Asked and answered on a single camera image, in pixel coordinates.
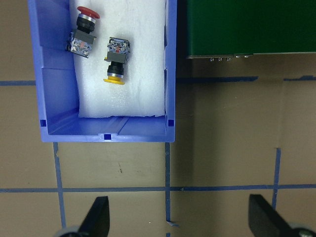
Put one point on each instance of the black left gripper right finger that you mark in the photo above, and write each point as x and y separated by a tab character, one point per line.
263	220

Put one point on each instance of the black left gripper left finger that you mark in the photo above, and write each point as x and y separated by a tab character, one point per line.
97	220

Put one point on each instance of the yellow mushroom push button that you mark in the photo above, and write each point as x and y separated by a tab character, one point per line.
117	56

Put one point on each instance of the red mushroom push button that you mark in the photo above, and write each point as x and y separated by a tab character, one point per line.
80	40

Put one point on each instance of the green conveyor belt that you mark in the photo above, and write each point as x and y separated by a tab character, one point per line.
218	28

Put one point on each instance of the white foam pad left bin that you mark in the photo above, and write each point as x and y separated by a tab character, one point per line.
142	23

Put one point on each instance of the blue left storage bin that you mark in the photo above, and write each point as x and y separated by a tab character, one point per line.
57	90

